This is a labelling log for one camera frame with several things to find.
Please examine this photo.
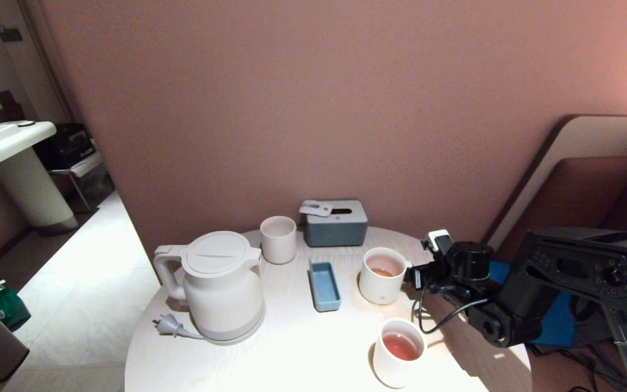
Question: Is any empty ribbed white cup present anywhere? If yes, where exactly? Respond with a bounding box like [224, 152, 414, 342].
[260, 216, 297, 265]

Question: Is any grey tissue box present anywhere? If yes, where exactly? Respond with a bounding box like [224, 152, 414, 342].
[304, 199, 369, 248]

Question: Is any black cable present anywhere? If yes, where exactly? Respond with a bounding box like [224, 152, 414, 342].
[411, 282, 489, 335]

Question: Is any white kettle lid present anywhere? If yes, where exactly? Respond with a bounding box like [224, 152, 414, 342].
[181, 231, 262, 275]

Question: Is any white cup with little tea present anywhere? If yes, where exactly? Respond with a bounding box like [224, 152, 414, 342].
[358, 247, 408, 305]

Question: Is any white electric kettle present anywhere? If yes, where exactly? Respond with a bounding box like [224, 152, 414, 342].
[153, 230, 266, 346]

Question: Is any grey power plug with cord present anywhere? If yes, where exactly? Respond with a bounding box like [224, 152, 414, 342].
[154, 314, 206, 341]

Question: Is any dark wooden holder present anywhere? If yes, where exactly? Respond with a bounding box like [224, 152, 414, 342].
[0, 90, 26, 124]

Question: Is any black box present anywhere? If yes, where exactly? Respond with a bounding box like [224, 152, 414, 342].
[35, 122, 97, 170]

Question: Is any metal frame stool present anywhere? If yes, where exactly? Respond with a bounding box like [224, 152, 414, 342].
[47, 151, 116, 213]

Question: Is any white cup full of tea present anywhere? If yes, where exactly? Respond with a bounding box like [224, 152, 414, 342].
[372, 318, 428, 389]

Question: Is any green bag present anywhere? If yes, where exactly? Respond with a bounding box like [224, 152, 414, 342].
[0, 280, 32, 332]

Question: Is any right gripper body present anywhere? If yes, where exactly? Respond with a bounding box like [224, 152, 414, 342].
[403, 254, 448, 292]

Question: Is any small blue rectangular tray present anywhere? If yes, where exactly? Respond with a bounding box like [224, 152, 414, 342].
[308, 261, 342, 313]

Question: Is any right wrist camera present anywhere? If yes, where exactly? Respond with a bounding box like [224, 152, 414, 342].
[421, 229, 453, 255]

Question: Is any padded brown bench seat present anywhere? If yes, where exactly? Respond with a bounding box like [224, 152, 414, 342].
[481, 114, 627, 263]

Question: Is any ribbed white basin pedestal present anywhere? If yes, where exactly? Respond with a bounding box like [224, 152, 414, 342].
[0, 146, 79, 236]

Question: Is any blue cloth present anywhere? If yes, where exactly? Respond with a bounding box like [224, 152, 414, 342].
[489, 260, 583, 347]

